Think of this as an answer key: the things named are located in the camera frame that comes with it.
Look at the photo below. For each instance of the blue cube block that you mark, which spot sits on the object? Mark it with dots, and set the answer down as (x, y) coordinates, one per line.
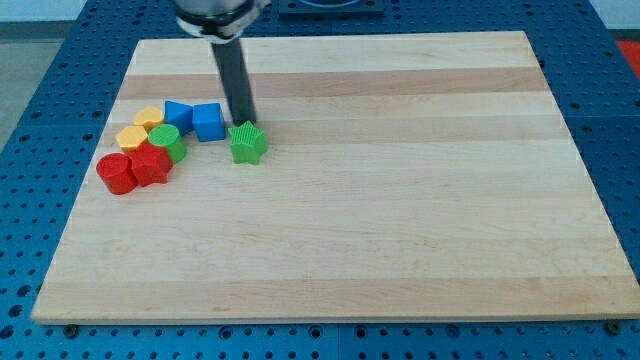
(208, 122)

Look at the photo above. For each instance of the black bolt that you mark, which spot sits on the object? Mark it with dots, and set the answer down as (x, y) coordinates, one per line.
(613, 327)
(71, 331)

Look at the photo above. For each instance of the blue triangular block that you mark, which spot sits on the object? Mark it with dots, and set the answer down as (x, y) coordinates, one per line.
(179, 115)

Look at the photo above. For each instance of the green cylinder block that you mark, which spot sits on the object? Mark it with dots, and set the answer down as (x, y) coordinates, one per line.
(169, 137)

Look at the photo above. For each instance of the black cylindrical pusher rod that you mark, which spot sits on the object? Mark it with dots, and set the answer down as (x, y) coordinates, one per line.
(234, 78)

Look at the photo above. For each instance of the yellow hexagon block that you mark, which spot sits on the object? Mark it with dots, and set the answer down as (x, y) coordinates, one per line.
(131, 137)

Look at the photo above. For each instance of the red star block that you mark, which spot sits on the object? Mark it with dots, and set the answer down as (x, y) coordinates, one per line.
(150, 164)

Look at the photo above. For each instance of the black bolt front right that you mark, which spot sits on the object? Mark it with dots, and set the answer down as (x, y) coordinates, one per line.
(613, 327)

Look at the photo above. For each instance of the green star block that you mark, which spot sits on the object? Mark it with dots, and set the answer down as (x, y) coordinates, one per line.
(248, 143)

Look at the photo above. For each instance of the yellow heart block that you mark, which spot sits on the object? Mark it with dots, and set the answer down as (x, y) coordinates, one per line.
(149, 118)

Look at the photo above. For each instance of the black bolt front left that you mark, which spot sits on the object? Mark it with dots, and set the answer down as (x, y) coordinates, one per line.
(71, 331)

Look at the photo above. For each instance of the light wooden board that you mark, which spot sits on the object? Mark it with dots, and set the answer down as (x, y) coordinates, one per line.
(408, 178)

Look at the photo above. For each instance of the red cylinder block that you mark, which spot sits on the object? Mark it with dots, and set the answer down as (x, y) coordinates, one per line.
(115, 171)

